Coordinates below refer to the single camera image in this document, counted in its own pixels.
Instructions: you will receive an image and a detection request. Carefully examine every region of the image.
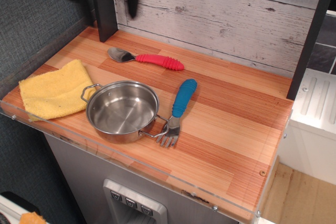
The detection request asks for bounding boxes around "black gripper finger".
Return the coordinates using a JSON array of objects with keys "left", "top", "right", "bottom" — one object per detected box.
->
[
  {"left": 83, "top": 0, "right": 95, "bottom": 24},
  {"left": 127, "top": 0, "right": 139, "bottom": 18}
]

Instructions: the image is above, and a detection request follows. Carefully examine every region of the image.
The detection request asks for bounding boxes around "red handled metal spoon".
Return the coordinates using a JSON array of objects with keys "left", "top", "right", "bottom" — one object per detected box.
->
[{"left": 108, "top": 47, "right": 184, "bottom": 71}]

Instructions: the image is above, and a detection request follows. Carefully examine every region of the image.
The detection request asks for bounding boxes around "stainless steel pot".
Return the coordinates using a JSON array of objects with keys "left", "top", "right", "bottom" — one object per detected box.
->
[{"left": 81, "top": 81, "right": 169, "bottom": 144}]

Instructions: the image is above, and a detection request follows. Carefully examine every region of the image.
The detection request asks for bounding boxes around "yellow cloth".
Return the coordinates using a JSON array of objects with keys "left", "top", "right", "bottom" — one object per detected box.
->
[{"left": 19, "top": 59, "right": 96, "bottom": 121}]

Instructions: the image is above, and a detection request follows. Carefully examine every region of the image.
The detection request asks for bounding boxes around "clear acrylic edge guard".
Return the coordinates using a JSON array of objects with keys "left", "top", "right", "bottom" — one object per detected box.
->
[{"left": 1, "top": 101, "right": 264, "bottom": 223}]

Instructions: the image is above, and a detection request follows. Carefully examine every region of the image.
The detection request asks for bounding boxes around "silver dispenser panel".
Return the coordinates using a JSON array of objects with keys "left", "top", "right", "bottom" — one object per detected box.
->
[{"left": 103, "top": 179, "right": 168, "bottom": 224}]

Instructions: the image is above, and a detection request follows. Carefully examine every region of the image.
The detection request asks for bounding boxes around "orange black object corner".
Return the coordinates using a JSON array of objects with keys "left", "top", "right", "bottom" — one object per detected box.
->
[{"left": 0, "top": 210, "right": 48, "bottom": 224}]

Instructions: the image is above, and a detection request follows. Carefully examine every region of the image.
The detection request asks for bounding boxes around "white toy sink unit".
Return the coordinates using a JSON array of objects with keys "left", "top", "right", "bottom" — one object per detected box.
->
[{"left": 277, "top": 10, "right": 336, "bottom": 187}]

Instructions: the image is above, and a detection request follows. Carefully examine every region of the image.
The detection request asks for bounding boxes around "dark left post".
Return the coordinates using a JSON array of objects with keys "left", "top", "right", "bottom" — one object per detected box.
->
[{"left": 93, "top": 0, "right": 118, "bottom": 42}]

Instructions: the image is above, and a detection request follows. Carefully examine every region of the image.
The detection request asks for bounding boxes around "dark post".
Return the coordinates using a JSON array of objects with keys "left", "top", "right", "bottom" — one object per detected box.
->
[
  {"left": 286, "top": 0, "right": 331, "bottom": 101},
  {"left": 93, "top": 0, "right": 118, "bottom": 42}
]

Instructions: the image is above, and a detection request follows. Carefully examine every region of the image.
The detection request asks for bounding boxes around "blue handled metal fork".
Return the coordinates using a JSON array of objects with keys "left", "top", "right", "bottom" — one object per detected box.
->
[{"left": 156, "top": 79, "right": 197, "bottom": 147}]

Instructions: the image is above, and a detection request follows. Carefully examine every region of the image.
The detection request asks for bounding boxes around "dark right post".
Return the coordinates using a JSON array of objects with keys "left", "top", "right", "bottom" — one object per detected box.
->
[{"left": 286, "top": 0, "right": 331, "bottom": 101}]

